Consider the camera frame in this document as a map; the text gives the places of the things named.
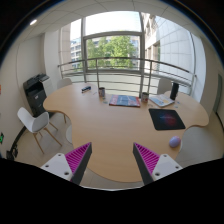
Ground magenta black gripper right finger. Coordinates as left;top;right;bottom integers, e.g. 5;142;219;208
133;143;182;185

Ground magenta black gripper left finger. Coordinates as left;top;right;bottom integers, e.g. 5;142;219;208
41;143;92;185

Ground lilac computer mouse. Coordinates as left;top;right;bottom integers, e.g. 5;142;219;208
169;136;181;148

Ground black mouse pad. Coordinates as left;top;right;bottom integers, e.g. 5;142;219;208
149;108;185;131

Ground white chair wooden legs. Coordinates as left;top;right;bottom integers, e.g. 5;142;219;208
17;107;61;152

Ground wooden meeting table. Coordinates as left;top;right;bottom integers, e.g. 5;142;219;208
42;82;210;184

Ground open light booklet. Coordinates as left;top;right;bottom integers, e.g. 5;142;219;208
150;94;174;107

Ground red white mug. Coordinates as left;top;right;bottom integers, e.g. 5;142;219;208
141;92;149;103

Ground red blue magazine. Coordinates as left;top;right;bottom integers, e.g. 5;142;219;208
109;95;140;107

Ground small blue black box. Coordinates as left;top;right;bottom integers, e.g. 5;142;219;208
81;86;91;93

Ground dark patterned mug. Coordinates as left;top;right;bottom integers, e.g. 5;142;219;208
98;87;105;97

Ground white chair far right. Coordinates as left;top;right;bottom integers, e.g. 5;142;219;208
157;78;172;94

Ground black cylindrical speaker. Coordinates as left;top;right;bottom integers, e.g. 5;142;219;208
170;82;179;100

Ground white chair far left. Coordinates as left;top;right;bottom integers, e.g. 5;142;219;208
57;78;72;89

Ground black office printer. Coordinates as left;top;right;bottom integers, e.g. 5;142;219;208
23;74;54;117

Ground metal balcony railing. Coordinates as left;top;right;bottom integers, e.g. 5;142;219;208
58;57;196;96

